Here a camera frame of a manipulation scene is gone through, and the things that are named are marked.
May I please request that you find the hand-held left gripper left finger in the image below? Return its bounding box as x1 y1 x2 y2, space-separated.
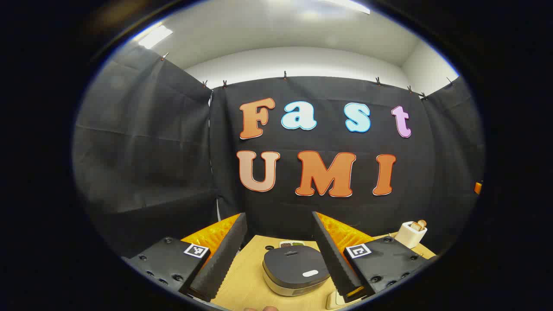
124 213 248 302

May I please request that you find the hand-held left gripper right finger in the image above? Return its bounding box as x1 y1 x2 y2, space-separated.
312 211 438 303

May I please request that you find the black rice cooker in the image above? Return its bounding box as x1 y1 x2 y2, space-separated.
262 245 331 297

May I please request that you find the white chopstick holder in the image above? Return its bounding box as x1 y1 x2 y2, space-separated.
394 221 428 249

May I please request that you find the white plastic block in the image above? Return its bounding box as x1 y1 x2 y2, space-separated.
326 289 347 310

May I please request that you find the black backdrop cloth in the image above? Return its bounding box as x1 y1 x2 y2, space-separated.
73 43 485 262

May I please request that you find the ceiling light panel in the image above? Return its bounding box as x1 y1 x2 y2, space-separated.
138 25 173 50

